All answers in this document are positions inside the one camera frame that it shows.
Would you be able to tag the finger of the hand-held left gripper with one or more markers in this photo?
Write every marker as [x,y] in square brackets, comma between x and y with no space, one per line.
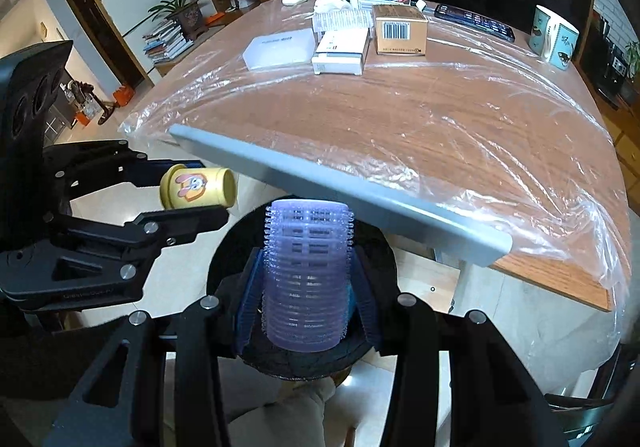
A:
[195,219]
[130,168]

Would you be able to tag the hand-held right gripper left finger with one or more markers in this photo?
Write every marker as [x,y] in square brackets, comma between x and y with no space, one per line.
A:
[251,299]

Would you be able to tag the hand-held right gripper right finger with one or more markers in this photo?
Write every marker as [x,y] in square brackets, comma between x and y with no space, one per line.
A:
[366,299]

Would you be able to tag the yellow cup with bunny print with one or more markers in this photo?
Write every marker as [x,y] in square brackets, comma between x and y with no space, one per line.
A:
[200,187]

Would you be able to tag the purple plastic hair roller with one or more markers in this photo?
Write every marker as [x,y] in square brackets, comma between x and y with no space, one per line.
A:
[305,277]

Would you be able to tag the small orange stool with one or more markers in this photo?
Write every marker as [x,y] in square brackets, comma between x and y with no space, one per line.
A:
[123,97]

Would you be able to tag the grey flat board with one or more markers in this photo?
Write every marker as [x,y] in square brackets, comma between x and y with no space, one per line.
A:
[350,197]

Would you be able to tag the person's beige trousers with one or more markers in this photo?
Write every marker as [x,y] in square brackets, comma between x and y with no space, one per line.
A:
[300,417]

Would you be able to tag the stack of books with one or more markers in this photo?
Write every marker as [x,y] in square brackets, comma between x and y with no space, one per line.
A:
[167,44]

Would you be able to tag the potted green plant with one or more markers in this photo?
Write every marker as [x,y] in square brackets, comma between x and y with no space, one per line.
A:
[187,12]

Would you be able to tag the white flat box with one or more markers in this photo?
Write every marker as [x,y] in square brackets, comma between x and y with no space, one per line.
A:
[280,49]

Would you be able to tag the white carton box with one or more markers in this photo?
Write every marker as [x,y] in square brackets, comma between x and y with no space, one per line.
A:
[340,54]

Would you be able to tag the clear plastic blister tray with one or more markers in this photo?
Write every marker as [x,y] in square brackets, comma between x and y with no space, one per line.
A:
[342,21]

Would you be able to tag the white rounded object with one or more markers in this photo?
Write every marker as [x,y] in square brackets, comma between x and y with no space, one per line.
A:
[331,4]

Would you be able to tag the brown cardboard box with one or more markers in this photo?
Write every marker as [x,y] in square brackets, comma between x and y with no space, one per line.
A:
[400,29]

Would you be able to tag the blue and white medicine box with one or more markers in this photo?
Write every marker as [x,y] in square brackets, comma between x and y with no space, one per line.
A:
[382,0]

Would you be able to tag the black smartphone with lit screen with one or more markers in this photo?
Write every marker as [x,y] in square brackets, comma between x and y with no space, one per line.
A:
[475,21]

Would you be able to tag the small white tube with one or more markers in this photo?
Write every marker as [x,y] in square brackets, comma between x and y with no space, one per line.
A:
[421,5]

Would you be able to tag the pale blue printed mug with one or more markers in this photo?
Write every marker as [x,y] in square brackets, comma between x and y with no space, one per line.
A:
[552,39]

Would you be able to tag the black coffee machine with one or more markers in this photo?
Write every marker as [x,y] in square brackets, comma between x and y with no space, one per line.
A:
[611,62]

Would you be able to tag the tall green houseplant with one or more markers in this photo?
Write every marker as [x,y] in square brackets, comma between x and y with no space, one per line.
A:
[633,58]

